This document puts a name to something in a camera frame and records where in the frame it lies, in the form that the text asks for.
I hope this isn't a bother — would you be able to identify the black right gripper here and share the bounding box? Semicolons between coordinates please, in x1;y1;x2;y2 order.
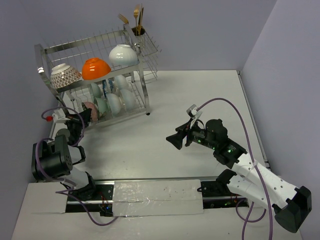
166;117;218;150

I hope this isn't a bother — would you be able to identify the mint bowl gold rim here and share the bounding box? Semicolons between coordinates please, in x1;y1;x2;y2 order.
94;97;110;118

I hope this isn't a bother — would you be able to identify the white bowl orange stack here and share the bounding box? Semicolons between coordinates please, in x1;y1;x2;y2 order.
106;93;122;116

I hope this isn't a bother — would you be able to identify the blue floral bowl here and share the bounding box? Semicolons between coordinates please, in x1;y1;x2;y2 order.
107;78;117;94

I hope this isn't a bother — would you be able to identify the white bowl front stack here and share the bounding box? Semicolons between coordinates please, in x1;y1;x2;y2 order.
120;89;137;111

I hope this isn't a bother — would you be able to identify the brown lattice pattern bowl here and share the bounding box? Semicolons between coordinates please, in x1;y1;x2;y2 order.
50;63;82;89

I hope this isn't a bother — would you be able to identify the white orange bottom bowl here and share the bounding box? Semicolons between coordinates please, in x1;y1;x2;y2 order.
81;57;111;81

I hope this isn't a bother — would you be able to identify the white bowl brown pattern stack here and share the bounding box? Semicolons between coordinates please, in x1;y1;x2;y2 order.
109;44;139;66

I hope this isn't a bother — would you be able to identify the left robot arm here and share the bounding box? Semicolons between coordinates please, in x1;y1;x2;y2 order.
31;106;98;201

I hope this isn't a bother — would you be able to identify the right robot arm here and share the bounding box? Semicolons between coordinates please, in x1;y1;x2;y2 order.
166;119;312;233

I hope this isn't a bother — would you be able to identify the stainless steel dish rack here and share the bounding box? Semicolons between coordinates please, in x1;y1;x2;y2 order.
34;24;158;129

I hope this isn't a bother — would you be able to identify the taped white cover sheet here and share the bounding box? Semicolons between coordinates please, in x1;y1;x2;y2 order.
112;179;204;217

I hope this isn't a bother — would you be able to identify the perforated steel cutlery holder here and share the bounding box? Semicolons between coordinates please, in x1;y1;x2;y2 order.
123;23;146;56

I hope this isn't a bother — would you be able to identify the gold knife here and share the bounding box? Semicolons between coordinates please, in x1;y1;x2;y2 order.
137;7;144;35

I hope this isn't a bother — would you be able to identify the gold fork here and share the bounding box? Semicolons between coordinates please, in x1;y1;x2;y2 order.
133;4;140;31

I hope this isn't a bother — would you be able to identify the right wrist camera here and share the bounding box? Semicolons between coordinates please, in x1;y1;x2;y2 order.
186;104;203;129

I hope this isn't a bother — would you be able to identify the black mounting rail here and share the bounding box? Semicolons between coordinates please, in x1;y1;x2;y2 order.
65;179;248;217

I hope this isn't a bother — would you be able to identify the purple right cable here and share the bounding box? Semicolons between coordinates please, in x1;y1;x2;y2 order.
197;97;275;240

